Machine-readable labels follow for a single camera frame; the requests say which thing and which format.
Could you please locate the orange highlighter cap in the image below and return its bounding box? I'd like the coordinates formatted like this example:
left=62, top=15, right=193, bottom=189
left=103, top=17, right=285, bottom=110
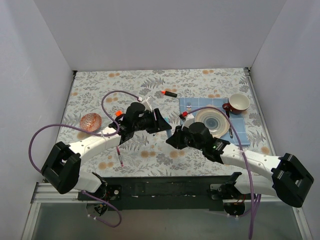
left=115, top=110, right=123, bottom=117

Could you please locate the pink pen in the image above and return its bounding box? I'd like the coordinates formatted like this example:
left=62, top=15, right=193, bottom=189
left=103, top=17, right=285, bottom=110
left=116, top=146, right=124, bottom=167

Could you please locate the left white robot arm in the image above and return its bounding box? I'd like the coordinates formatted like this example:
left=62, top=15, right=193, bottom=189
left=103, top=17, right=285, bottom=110
left=41, top=102, right=172, bottom=200

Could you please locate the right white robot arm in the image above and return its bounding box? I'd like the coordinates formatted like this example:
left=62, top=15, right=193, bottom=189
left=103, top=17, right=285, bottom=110
left=166, top=122, right=314, bottom=208

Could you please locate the beige ceramic plate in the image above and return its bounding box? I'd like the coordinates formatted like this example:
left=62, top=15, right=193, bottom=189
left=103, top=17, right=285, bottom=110
left=194, top=108, right=230, bottom=138

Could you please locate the silver fork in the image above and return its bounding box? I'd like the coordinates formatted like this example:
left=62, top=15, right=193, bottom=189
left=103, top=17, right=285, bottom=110
left=186, top=102, right=192, bottom=112

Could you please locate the orange black highlighter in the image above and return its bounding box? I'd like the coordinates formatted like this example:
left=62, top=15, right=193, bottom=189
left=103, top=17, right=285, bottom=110
left=161, top=90, right=178, bottom=98

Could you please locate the blue checkered cloth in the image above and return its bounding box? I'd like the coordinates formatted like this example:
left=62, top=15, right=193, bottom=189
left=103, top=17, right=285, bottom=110
left=179, top=97, right=251, bottom=147

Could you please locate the orange patterned bowl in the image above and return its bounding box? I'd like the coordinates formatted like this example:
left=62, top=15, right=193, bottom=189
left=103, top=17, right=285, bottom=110
left=79, top=113, right=102, bottom=132

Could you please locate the red white cup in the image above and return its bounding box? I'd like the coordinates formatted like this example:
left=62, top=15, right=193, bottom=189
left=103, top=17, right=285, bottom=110
left=222, top=93, right=250, bottom=115

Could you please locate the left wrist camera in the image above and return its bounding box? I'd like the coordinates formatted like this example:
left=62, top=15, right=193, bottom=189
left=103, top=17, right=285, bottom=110
left=141, top=96, right=153, bottom=112

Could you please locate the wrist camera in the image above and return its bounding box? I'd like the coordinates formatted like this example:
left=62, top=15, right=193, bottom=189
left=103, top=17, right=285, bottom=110
left=179, top=111, right=195, bottom=128
left=141, top=96, right=153, bottom=112

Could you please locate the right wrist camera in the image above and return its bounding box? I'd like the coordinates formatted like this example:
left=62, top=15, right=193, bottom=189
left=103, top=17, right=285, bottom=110
left=179, top=111, right=195, bottom=128

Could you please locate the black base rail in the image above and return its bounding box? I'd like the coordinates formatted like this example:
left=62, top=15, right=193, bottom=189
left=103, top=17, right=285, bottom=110
left=77, top=176, right=251, bottom=216

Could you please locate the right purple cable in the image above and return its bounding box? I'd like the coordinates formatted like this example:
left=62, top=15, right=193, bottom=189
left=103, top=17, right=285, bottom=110
left=186, top=107, right=262, bottom=240

